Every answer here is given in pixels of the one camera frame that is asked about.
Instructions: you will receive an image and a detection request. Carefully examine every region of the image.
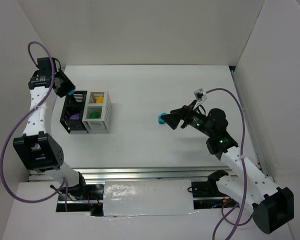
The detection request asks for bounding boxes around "teal oval lego brick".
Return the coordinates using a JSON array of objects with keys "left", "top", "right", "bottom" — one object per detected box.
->
[{"left": 157, "top": 112, "right": 167, "bottom": 125}]

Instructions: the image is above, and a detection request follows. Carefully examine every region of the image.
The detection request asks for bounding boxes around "purple printed oval lego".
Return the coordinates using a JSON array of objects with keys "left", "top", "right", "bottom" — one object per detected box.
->
[{"left": 69, "top": 113, "right": 80, "bottom": 120}]

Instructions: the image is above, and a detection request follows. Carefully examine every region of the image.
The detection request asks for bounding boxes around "yellow oval lego brick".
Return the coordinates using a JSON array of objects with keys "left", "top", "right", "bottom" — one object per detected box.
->
[{"left": 95, "top": 96, "right": 104, "bottom": 104}]

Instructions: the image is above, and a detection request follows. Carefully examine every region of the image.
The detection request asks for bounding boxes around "green rounded lego brick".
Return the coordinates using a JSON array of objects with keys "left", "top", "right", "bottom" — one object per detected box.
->
[{"left": 89, "top": 112, "right": 100, "bottom": 119}]

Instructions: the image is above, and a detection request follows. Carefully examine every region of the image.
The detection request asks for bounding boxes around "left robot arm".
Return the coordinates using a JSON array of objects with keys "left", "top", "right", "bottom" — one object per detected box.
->
[{"left": 13, "top": 57, "right": 86, "bottom": 200}]

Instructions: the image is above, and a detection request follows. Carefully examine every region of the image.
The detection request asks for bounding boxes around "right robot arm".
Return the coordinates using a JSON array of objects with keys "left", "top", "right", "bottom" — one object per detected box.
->
[{"left": 161, "top": 105, "right": 294, "bottom": 234}]

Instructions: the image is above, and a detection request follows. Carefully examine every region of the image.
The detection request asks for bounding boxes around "black slotted container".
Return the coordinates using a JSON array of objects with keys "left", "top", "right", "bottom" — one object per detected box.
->
[{"left": 59, "top": 90, "right": 88, "bottom": 134}]

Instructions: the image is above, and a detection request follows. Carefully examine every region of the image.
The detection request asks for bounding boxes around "white slotted container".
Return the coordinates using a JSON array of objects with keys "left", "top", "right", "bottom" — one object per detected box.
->
[{"left": 82, "top": 90, "right": 112, "bottom": 134}]

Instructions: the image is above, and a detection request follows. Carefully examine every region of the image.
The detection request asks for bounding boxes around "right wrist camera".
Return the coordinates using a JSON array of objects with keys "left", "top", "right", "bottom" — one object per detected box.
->
[{"left": 193, "top": 88, "right": 207, "bottom": 110}]

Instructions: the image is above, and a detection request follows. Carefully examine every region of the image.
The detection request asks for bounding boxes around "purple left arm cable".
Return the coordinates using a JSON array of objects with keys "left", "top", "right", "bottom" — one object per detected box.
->
[{"left": 0, "top": 41, "right": 70, "bottom": 213}]

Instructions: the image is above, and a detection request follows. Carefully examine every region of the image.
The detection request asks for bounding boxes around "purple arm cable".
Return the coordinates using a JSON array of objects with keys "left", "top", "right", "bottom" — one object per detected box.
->
[
  {"left": 0, "top": 41, "right": 70, "bottom": 213},
  {"left": 204, "top": 87, "right": 248, "bottom": 240}
]

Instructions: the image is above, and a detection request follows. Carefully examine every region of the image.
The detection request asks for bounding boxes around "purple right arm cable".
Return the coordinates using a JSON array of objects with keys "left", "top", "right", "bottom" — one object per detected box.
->
[{"left": 204, "top": 87, "right": 248, "bottom": 240}]

